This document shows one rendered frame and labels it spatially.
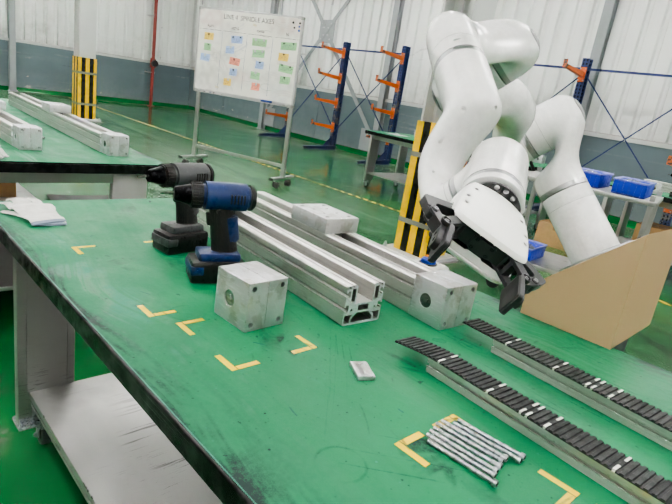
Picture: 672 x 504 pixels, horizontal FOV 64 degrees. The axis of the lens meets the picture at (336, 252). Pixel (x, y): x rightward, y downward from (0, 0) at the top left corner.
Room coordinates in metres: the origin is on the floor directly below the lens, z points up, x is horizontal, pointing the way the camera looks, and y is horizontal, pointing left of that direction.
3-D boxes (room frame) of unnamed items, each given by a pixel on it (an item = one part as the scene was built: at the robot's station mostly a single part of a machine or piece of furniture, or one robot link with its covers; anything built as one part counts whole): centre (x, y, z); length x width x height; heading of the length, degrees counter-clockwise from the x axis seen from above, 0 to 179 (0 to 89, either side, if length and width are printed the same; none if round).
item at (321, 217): (1.44, 0.05, 0.87); 0.16 x 0.11 x 0.07; 41
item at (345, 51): (11.55, 0.70, 1.10); 3.30 x 0.90 x 2.20; 45
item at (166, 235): (1.28, 0.41, 0.89); 0.20 x 0.08 x 0.22; 143
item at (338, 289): (1.32, 0.19, 0.82); 0.80 x 0.10 x 0.09; 41
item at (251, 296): (0.96, 0.14, 0.83); 0.11 x 0.10 x 0.10; 137
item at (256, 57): (6.83, 1.43, 0.97); 1.51 x 0.50 x 1.95; 65
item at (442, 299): (1.11, -0.25, 0.83); 0.12 x 0.09 x 0.10; 131
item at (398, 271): (1.44, 0.05, 0.82); 0.80 x 0.10 x 0.09; 41
